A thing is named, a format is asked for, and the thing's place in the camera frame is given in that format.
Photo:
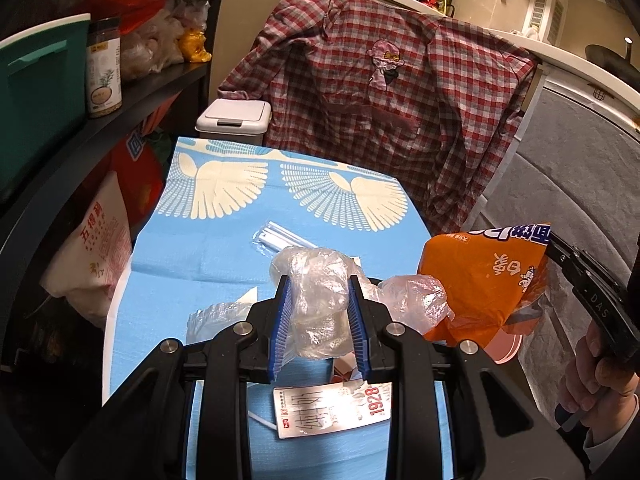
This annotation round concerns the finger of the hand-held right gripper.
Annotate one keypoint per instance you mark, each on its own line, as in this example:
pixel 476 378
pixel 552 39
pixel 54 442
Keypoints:
pixel 570 255

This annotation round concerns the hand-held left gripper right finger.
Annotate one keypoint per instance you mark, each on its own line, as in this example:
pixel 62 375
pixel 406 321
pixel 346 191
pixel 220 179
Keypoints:
pixel 358 332

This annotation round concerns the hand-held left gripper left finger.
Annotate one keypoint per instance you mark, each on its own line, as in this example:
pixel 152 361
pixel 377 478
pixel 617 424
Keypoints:
pixel 280 332

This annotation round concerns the clear plastic bag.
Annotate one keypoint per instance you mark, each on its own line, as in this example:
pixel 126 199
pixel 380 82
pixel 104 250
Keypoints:
pixel 315 300
pixel 415 302

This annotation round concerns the orange snack bag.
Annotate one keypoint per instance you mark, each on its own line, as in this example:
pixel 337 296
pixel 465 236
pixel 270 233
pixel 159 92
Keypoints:
pixel 475 280

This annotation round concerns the pink plastic bucket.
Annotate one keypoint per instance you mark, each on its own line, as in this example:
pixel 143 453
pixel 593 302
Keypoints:
pixel 505 352

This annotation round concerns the white lidded trash bin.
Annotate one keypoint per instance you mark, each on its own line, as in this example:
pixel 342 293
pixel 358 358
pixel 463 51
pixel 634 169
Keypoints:
pixel 232 120

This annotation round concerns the person's right hand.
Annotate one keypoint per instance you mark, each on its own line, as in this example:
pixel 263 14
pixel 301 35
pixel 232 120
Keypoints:
pixel 592 370

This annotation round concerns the white paper scrap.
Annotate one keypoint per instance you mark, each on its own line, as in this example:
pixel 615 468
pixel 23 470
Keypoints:
pixel 246 296

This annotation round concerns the white plastic bag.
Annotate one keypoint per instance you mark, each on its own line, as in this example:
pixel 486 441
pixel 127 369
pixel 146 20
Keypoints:
pixel 215 322

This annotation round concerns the flattened white milk carton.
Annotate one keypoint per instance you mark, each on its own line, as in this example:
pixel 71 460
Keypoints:
pixel 325 410

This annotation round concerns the grey padded panel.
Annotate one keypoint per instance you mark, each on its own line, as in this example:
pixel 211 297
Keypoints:
pixel 570 170

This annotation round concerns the white drinking straw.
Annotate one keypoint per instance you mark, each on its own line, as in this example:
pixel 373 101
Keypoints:
pixel 262 421

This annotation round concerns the white straw packet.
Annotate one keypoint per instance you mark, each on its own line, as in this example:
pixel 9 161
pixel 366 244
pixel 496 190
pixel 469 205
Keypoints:
pixel 280 235

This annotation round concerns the blue wing print tablecloth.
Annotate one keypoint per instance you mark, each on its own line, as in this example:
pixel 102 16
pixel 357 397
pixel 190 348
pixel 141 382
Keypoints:
pixel 200 255

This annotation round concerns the black wok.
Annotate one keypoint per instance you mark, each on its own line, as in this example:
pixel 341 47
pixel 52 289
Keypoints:
pixel 612 60

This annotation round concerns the white flour bag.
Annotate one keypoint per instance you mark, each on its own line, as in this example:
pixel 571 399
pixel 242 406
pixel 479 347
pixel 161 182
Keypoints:
pixel 87 260

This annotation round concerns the red printed package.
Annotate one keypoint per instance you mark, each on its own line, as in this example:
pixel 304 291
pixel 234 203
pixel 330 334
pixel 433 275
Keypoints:
pixel 137 175

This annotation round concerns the red plaid shirt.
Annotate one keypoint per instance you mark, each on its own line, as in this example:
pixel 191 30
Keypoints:
pixel 350 85

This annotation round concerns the black shelf rack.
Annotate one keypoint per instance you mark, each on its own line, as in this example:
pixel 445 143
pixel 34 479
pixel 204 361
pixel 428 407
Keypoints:
pixel 165 85

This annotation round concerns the yellow bag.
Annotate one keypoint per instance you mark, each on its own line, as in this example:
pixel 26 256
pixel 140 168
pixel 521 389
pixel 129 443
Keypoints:
pixel 196 46

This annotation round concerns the dark lidded grain jar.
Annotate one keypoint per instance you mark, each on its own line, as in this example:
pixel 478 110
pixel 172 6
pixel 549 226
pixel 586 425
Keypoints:
pixel 104 75

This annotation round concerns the clear bags of food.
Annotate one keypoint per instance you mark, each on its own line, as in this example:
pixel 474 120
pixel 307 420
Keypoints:
pixel 150 45

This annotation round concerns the teal storage box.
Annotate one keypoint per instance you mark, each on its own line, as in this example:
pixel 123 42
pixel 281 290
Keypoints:
pixel 40 100

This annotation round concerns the red plastic bag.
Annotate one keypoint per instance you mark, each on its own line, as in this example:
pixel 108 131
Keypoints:
pixel 135 2

